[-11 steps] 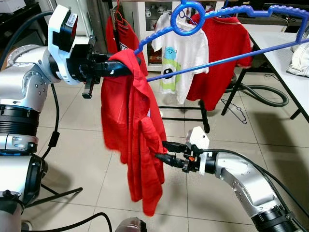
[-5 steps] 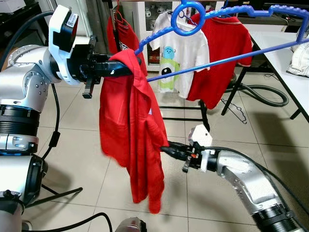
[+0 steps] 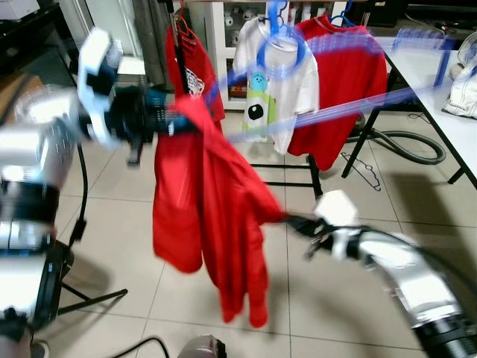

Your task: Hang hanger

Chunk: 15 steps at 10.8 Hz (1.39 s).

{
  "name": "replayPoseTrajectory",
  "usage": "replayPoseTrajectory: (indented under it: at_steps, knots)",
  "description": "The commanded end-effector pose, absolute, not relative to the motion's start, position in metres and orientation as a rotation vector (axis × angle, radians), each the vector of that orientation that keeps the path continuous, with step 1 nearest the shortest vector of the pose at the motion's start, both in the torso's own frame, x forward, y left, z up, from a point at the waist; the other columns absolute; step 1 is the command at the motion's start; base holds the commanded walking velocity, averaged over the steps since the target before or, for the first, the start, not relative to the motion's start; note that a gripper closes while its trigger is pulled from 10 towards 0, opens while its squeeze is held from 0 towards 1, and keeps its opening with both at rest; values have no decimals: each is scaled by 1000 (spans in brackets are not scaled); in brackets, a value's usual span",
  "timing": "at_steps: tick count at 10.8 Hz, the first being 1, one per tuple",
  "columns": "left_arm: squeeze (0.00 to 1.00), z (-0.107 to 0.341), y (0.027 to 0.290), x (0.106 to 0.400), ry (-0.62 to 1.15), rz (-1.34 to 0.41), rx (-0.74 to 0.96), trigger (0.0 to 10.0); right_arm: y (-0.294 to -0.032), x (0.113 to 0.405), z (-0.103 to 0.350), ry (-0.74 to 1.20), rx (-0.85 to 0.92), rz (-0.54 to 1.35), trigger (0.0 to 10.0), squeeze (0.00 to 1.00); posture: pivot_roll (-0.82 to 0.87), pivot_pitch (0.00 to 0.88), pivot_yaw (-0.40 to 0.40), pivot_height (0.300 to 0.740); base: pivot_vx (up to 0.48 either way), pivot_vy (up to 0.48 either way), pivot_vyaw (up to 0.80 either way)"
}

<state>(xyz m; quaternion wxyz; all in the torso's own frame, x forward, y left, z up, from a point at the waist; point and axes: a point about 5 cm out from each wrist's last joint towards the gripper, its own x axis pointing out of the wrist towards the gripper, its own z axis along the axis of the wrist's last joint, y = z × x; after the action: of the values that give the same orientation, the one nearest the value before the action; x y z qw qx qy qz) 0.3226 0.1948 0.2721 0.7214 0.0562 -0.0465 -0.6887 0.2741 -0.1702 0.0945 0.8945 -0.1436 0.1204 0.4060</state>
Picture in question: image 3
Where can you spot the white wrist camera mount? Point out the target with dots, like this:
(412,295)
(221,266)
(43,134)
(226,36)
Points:
(97,60)
(339,209)

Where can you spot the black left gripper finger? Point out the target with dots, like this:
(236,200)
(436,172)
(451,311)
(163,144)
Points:
(171,112)

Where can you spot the blue purple clothes hanger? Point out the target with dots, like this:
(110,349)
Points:
(335,113)

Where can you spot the cream white bag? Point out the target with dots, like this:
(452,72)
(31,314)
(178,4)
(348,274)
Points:
(462,82)

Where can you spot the plain red T-shirt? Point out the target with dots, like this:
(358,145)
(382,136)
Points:
(350,74)

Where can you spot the white T-shirt with monster print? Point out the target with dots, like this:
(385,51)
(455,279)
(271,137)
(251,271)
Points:
(298,97)

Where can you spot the blue hanger of red T-shirt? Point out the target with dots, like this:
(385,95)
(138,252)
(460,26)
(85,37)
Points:
(344,13)

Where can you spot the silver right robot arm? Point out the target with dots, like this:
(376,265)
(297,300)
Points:
(414,276)

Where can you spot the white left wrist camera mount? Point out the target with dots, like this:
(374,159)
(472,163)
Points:
(97,60)

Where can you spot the black rack with chrome rail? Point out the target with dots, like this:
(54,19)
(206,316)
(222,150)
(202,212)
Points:
(179,60)

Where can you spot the hanger of white T-shirt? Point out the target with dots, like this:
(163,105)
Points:
(277,15)

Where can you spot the grey robot leg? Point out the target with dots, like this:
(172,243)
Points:
(201,348)

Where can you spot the red T-shirt with white print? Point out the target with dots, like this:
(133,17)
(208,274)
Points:
(197,74)

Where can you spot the white table with black legs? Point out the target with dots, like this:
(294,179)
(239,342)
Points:
(455,142)

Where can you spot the large red garment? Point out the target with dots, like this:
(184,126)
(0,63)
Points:
(216,194)

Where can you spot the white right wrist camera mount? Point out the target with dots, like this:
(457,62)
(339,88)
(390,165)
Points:
(339,209)

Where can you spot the black chair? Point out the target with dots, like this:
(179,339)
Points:
(56,276)

